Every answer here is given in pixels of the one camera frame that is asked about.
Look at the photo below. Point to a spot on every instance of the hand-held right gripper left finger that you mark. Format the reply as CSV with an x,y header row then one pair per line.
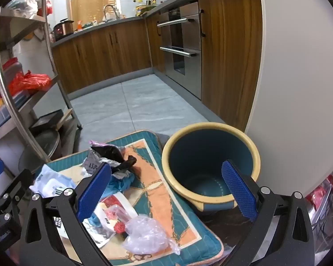
x,y
94,191

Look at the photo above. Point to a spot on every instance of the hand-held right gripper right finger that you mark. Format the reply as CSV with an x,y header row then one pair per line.
x,y
238,191

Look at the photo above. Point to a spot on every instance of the red patterned paper cup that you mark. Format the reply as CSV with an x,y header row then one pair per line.
x,y
113,202

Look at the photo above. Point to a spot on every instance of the blue disposable glove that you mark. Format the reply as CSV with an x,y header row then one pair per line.
x,y
119,184

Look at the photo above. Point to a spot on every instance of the white mask packet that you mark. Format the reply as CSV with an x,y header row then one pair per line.
x,y
51,173

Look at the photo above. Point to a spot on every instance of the black and silver foil wrapper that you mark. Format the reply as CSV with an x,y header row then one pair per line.
x,y
111,152

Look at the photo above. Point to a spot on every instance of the blue bin with yellow rim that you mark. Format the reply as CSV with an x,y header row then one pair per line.
x,y
199,155

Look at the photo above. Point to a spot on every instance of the clear plastic bag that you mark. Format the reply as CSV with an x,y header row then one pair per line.
x,y
147,235

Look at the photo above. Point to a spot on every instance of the white packet with blue print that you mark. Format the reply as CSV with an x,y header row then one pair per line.
x,y
100,227

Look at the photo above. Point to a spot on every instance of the grey pan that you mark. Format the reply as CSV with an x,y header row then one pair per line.
x,y
44,144

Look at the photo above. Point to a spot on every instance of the blue-grey container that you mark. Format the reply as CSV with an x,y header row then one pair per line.
x,y
0,122

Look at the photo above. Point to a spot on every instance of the white printed leaflet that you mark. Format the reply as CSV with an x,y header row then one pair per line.
x,y
62,228

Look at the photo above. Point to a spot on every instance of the black tray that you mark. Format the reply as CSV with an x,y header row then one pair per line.
x,y
47,120

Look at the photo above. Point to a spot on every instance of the teal and orange patterned mat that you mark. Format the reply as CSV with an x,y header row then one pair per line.
x,y
166,213

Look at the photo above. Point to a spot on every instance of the wooden board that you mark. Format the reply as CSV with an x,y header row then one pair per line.
x,y
65,117

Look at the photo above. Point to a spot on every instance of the red box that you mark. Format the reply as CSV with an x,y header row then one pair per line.
x,y
320,196

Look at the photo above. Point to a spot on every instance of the silver metal pole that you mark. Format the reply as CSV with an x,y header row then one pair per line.
x,y
5,83

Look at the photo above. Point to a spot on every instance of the red plastic bag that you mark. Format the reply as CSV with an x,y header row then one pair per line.
x,y
30,81

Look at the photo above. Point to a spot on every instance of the jar with red lid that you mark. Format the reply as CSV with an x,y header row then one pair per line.
x,y
12,68

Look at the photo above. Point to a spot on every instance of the metal shelf rack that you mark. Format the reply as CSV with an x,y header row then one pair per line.
x,y
48,47

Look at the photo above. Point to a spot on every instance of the wooden kitchen cabinets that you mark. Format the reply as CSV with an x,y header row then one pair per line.
x,y
105,50

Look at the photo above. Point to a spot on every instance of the rice cooker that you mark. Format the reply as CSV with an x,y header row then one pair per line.
x,y
63,29

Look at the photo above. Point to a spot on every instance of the built-in steel oven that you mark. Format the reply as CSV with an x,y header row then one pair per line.
x,y
188,33

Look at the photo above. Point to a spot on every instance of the orange spray bottle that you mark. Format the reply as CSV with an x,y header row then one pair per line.
x,y
81,25

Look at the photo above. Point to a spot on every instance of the white plastic bag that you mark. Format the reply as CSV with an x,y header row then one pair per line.
x,y
23,4

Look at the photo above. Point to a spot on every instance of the dish soap bottle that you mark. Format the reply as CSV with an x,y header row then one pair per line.
x,y
95,22

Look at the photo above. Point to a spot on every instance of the hanging red bag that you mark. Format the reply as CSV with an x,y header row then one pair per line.
x,y
49,5

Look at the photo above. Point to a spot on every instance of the kitchen faucet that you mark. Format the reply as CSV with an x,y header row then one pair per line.
x,y
108,6

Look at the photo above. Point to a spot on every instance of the yellow oil bottle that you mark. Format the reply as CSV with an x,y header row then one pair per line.
x,y
140,10

